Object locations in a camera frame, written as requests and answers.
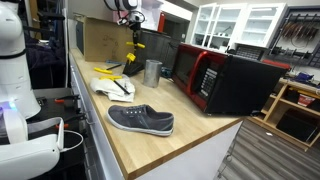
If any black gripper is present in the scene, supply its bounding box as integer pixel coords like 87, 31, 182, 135
128, 11, 145, 31

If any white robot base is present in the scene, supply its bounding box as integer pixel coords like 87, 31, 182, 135
0, 0, 74, 180

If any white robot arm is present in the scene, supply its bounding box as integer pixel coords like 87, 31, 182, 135
103, 0, 145, 32

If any black wedge tool stand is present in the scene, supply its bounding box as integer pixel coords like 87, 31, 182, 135
123, 62, 144, 76

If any black foam panel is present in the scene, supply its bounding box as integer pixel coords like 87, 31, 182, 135
136, 30, 180, 69

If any large cardboard box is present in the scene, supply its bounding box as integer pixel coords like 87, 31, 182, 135
76, 16, 133, 62

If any grey metal cylinder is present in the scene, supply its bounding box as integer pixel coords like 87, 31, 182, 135
143, 60, 162, 88

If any grey white cloth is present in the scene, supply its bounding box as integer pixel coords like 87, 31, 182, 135
90, 75, 135, 102

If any white glass-door cabinet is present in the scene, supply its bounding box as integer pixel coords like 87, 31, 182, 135
190, 3, 287, 51

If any grey sneaker shoe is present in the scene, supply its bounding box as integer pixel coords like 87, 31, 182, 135
107, 105, 174, 136

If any red black microwave oven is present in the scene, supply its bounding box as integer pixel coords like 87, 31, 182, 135
172, 44, 287, 116

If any wooden shelf unit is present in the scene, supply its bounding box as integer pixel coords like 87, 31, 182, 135
250, 79, 320, 150

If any yellow T-handle key in stand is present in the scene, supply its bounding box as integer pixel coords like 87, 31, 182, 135
126, 53, 136, 64

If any long yellow T-handle hex key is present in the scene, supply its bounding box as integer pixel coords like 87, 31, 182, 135
94, 64, 122, 74

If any green cable bundle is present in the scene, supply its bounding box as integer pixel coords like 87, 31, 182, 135
160, 67, 173, 79

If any yellow T-handle key on cloth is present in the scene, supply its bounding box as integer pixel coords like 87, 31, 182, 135
99, 75, 130, 95

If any orange-handled clamp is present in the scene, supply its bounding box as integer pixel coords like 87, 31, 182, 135
54, 95, 80, 103

